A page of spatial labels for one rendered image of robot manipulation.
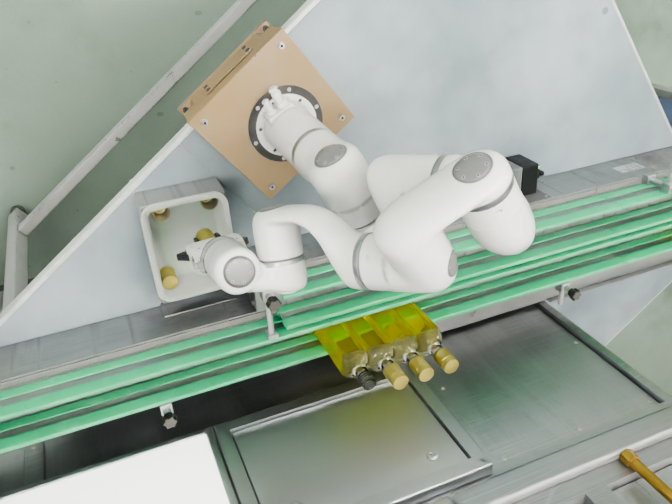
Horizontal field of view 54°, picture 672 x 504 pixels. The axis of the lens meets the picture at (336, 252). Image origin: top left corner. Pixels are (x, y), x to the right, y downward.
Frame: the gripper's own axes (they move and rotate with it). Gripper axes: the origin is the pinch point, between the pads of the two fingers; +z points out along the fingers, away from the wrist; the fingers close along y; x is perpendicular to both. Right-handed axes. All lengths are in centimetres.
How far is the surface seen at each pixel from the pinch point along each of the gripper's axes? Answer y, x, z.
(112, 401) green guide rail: -25.1, -28.6, 9.1
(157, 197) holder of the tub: -6.5, 9.8, 9.7
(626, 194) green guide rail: 106, -15, 6
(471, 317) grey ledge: 63, -38, 16
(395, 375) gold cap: 27.6, -31.5, -14.7
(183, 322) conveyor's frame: -7.3, -17.8, 13.3
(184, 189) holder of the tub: -0.8, 10.1, 11.0
